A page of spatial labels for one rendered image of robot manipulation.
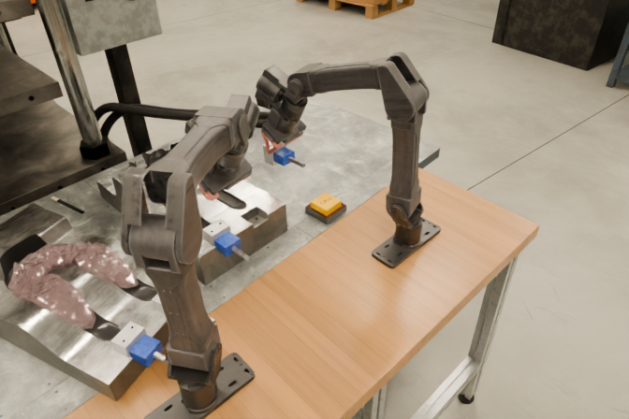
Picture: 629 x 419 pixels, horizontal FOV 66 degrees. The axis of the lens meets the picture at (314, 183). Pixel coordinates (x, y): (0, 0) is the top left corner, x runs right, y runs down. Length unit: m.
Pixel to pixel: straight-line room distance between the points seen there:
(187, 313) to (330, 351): 0.35
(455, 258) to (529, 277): 1.22
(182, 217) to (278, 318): 0.48
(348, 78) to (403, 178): 0.25
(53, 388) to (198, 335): 0.36
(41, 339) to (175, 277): 0.42
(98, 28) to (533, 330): 1.95
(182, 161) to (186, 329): 0.27
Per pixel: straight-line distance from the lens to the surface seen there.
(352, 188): 1.41
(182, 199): 0.65
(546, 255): 2.56
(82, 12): 1.76
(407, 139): 1.05
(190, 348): 0.85
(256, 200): 1.23
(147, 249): 0.69
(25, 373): 1.14
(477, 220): 1.36
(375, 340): 1.04
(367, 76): 1.03
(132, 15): 1.83
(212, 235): 1.10
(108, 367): 1.01
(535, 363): 2.12
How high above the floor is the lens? 1.63
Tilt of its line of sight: 35 degrees down
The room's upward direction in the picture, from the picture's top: 1 degrees counter-clockwise
